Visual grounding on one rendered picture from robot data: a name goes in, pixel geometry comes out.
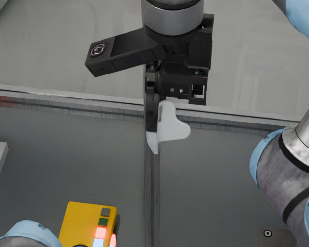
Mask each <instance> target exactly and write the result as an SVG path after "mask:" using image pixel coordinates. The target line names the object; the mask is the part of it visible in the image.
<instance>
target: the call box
mask: <svg viewBox="0 0 309 247"><path fill-rule="evenodd" d="M102 208H110V209H111V210H110V215H109V217H103V216H100V214H101V209H102ZM116 216H117V208H116V207H113V206H105V205H96V204H89V203H80V202H72V201H69V203H68V205H67V209H66V213H65V216H64V220H63V224H62V227H61V230H60V234H59V238H58V239H59V241H60V242H61V244H62V246H63V247H76V246H84V247H93V243H94V239H95V238H96V239H103V240H104V242H103V247H110V245H111V244H110V243H111V239H112V235H113V229H114V225H115V221H116ZM99 218H106V219H108V224H107V227H101V226H98V222H99ZM97 228H104V229H106V233H105V237H104V238H102V237H96V231H97Z"/></svg>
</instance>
